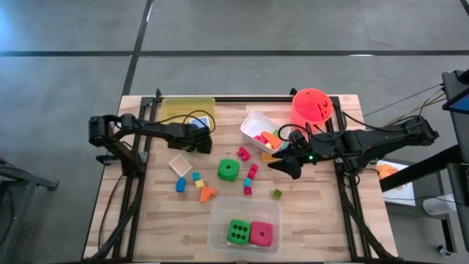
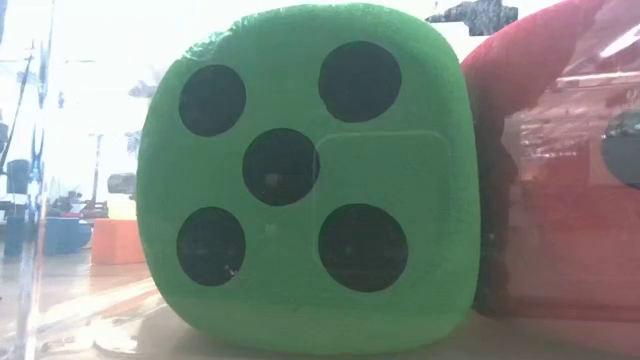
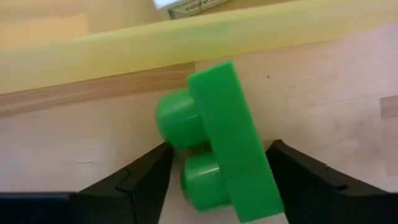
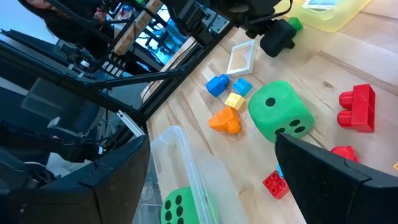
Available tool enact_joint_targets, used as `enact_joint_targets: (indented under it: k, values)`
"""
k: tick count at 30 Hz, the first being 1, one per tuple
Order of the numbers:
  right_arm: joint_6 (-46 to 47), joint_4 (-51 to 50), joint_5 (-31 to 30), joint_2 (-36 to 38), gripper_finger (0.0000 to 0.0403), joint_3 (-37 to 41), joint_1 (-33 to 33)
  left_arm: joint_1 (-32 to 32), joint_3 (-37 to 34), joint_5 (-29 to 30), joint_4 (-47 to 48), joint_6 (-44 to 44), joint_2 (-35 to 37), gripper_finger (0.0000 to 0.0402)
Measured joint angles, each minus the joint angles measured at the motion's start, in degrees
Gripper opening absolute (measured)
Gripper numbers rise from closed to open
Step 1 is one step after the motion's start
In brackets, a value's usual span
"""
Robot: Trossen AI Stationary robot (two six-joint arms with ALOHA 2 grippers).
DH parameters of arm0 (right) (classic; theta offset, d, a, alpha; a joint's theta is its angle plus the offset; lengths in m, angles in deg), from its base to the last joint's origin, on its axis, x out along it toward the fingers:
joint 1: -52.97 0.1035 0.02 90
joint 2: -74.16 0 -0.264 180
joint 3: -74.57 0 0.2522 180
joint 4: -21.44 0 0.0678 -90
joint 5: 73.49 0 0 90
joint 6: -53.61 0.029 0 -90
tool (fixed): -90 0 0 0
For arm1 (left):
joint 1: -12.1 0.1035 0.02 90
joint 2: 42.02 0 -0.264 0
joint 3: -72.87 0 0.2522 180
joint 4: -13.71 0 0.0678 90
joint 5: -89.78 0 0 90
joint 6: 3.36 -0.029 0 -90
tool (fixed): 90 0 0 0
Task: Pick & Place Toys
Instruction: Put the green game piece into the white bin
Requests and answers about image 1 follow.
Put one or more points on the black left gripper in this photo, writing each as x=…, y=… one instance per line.
x=198, y=139

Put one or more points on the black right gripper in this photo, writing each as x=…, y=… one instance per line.
x=311, y=152

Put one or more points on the green toy block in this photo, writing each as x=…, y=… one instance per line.
x=196, y=150

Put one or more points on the teal small cube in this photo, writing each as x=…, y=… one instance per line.
x=247, y=182
x=284, y=145
x=196, y=176

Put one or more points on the white square card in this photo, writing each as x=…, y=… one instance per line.
x=180, y=165

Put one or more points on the pale green small cube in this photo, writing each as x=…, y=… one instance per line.
x=275, y=132

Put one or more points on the pink stepped toy block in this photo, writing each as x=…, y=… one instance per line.
x=260, y=139
x=243, y=153

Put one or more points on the red foam die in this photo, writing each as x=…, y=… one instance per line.
x=256, y=240

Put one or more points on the green foam die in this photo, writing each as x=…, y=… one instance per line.
x=238, y=232
x=234, y=174

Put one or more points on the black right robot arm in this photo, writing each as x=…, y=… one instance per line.
x=384, y=137

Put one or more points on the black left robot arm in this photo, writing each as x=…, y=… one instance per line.
x=154, y=128

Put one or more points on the orange toy brick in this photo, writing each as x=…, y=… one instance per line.
x=267, y=158

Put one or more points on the pink long toy block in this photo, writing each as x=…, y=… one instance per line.
x=253, y=171

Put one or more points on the yellow translucent plastic bin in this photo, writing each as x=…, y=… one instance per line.
x=176, y=106

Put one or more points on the pink small cube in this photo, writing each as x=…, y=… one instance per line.
x=247, y=190

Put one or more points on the blue bowl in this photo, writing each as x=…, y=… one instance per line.
x=180, y=185

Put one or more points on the white plastic bin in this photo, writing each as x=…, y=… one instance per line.
x=253, y=124

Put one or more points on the orange arrow-shaped block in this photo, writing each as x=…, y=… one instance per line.
x=206, y=194

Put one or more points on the orange plastic bucket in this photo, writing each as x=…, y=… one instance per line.
x=311, y=108

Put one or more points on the clear plastic container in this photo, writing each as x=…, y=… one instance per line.
x=220, y=209

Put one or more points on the orange object on paper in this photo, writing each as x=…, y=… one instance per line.
x=388, y=172

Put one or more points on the white paper sheet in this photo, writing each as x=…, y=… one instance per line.
x=403, y=194

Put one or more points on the black cart beam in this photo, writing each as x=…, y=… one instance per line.
x=421, y=168

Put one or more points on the dark grey equipment cart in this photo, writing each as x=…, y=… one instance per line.
x=461, y=135

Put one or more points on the grey metal stand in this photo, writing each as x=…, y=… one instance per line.
x=22, y=176

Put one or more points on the tablet with blue screen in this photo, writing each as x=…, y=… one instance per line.
x=458, y=104

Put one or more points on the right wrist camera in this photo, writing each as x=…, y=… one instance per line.
x=297, y=138

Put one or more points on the black aluminium table frame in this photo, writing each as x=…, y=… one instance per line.
x=256, y=99

